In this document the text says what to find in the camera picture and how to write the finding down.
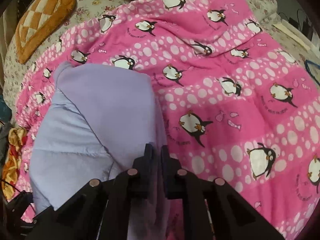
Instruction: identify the pink penguin print blanket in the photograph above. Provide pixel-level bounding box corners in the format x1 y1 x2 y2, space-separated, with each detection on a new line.
15 0 320 240

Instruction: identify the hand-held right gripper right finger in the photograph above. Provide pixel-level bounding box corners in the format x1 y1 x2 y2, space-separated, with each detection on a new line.
160 146 285 240

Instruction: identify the orange yellow patterned cloth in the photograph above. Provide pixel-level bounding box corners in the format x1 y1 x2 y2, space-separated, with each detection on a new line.
1 127 28 201

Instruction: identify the orange checkered cushion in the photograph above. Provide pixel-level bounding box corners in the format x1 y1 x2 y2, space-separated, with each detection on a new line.
15 0 77 65

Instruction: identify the blue cable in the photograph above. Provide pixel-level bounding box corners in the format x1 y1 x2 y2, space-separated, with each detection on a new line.
304 59 320 86

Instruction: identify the light purple zip garment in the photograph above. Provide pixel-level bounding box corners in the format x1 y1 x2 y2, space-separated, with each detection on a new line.
29 61 173 240

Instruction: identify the floral bedsheet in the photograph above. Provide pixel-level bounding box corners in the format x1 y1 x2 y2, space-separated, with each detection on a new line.
2 0 313 115

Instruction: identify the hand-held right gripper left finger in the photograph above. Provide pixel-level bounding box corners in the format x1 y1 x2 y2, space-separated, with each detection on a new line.
25 143 155 240

